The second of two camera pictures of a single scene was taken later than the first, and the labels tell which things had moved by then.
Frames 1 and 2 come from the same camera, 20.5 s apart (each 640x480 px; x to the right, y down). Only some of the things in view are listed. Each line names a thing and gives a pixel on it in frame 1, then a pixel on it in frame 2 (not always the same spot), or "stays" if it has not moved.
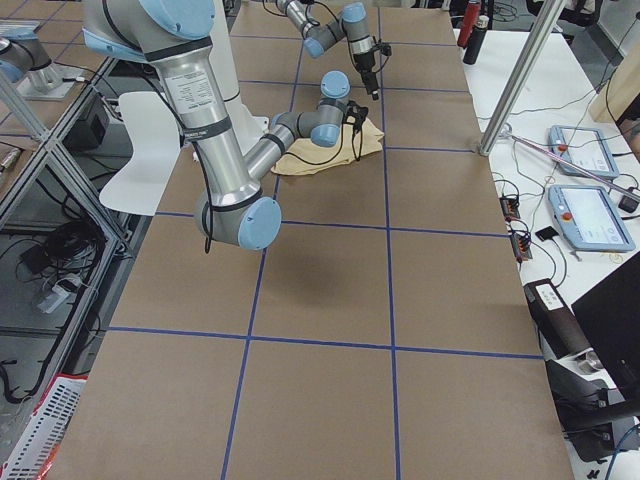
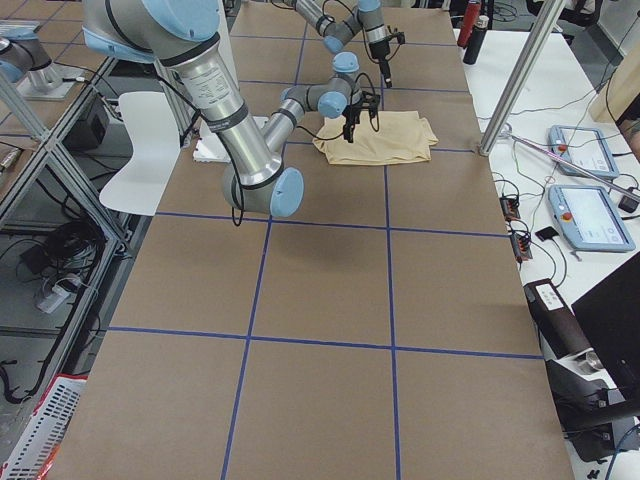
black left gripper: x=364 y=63 to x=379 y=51
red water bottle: x=471 y=17 stays
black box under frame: x=90 y=132 stays
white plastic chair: x=156 y=144 stays
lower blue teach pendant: x=588 y=218 stays
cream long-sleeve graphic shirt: x=359 y=137 to x=381 y=137
